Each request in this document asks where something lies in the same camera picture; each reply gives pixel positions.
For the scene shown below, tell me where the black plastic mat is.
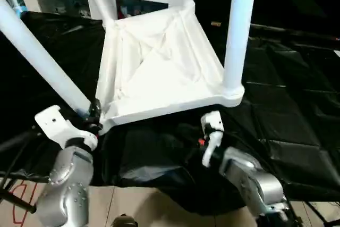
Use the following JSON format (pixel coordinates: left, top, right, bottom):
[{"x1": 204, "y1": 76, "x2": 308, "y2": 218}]
[{"x1": 0, "y1": 11, "x2": 340, "y2": 216}]

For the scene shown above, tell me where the black metal floor stand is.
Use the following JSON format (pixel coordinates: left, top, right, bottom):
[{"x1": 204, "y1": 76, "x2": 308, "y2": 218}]
[{"x1": 0, "y1": 178, "x2": 37, "y2": 214}]

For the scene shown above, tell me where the dark grey robot foot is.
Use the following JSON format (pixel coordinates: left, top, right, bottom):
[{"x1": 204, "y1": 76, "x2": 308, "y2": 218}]
[{"x1": 112, "y1": 214, "x2": 139, "y2": 227}]

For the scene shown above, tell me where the long black bar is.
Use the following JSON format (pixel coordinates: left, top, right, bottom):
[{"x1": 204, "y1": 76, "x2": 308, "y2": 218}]
[{"x1": 249, "y1": 23, "x2": 340, "y2": 42}]

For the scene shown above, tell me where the thin red cable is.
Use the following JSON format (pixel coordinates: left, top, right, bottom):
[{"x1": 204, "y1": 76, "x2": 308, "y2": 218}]
[{"x1": 11, "y1": 181, "x2": 38, "y2": 224}]

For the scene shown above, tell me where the white plastic table top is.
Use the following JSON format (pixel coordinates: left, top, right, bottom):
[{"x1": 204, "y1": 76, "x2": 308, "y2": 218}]
[{"x1": 94, "y1": 0, "x2": 245, "y2": 137}]

